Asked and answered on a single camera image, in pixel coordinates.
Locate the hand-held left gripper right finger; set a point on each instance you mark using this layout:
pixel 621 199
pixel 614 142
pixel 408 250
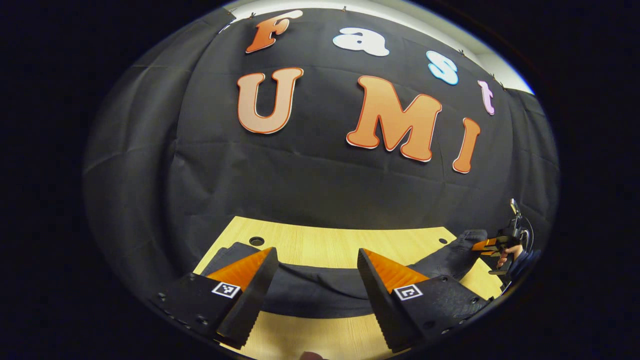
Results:
pixel 382 310

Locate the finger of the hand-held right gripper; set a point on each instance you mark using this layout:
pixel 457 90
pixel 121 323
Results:
pixel 492 252
pixel 487 244

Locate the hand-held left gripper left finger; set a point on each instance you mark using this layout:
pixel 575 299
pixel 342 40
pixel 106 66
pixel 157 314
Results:
pixel 250 310

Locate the dark grey jeans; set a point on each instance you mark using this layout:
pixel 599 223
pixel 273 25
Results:
pixel 320 295

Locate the black backdrop cloth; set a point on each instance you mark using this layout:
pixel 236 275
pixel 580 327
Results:
pixel 310 185

